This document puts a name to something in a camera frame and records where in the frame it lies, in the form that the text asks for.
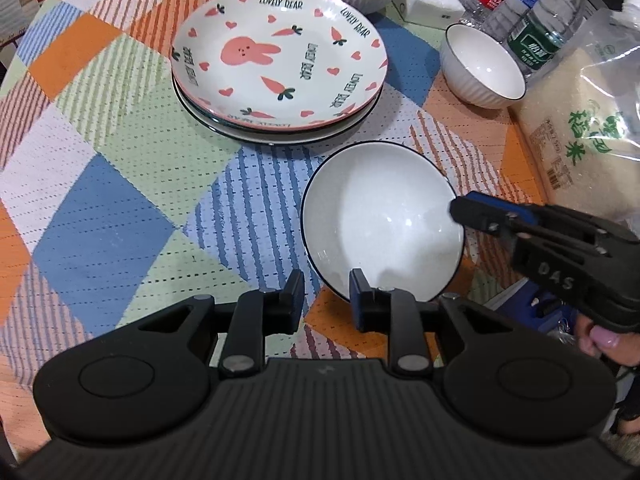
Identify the person's right hand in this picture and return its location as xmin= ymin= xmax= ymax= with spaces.
xmin=575 ymin=311 xmax=640 ymax=367

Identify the checked patchwork tablecloth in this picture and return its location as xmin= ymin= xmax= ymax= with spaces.
xmin=0 ymin=0 xmax=546 ymax=456

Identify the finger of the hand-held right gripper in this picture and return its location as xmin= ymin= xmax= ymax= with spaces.
xmin=449 ymin=195 xmax=521 ymax=236
xmin=470 ymin=191 xmax=541 ymax=228

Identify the water bottle with green label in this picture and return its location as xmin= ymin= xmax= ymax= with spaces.
xmin=507 ymin=0 xmax=596 ymax=77

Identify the blue plate with fried egg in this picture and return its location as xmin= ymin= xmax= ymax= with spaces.
xmin=171 ymin=72 xmax=386 ymax=133

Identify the clear bag of rice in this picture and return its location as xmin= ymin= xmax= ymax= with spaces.
xmin=507 ymin=0 xmax=640 ymax=233

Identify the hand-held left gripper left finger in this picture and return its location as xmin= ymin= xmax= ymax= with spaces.
xmin=135 ymin=269 xmax=306 ymax=378

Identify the white plate with sun print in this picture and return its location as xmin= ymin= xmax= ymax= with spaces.
xmin=172 ymin=75 xmax=386 ymax=147

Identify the white plate with pink bunny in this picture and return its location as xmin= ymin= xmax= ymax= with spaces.
xmin=170 ymin=0 xmax=390 ymax=129

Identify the blue plastic packet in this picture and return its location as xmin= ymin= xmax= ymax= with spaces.
xmin=480 ymin=280 xmax=566 ymax=338

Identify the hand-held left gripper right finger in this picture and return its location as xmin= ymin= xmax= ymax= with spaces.
xmin=349 ymin=268 xmax=516 ymax=377

